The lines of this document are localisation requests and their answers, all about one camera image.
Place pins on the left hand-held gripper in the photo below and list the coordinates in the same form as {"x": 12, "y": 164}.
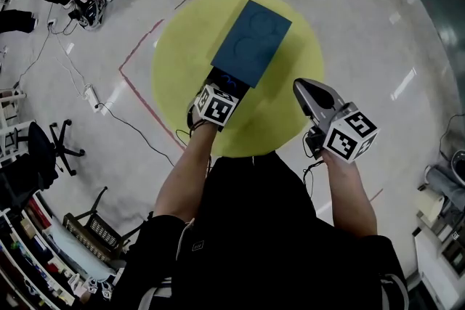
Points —
{"x": 218, "y": 107}

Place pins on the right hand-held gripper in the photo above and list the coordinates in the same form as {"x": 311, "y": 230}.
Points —
{"x": 348, "y": 138}

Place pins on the dark blue rectangular box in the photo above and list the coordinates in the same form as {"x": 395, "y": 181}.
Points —
{"x": 250, "y": 43}

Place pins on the person's left forearm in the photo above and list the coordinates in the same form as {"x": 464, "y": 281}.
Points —
{"x": 185, "y": 174}

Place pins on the person's right forearm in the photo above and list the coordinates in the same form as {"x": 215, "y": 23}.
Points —
{"x": 350, "y": 199}

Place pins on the white storage shelf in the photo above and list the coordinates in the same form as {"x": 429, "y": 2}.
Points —
{"x": 22, "y": 247}

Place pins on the round yellow-clothed table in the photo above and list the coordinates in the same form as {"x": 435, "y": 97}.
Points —
{"x": 181, "y": 65}

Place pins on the white power strip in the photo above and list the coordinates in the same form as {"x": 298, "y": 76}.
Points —
{"x": 91, "y": 96}

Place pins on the person's black shirt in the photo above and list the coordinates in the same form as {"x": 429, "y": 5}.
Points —
{"x": 261, "y": 228}

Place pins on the white floor fan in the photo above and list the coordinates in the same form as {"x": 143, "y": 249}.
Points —
{"x": 459, "y": 167}

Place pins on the black office chair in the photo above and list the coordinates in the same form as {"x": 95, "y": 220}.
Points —
{"x": 40, "y": 152}

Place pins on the white table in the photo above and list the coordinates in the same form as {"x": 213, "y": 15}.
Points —
{"x": 11, "y": 127}

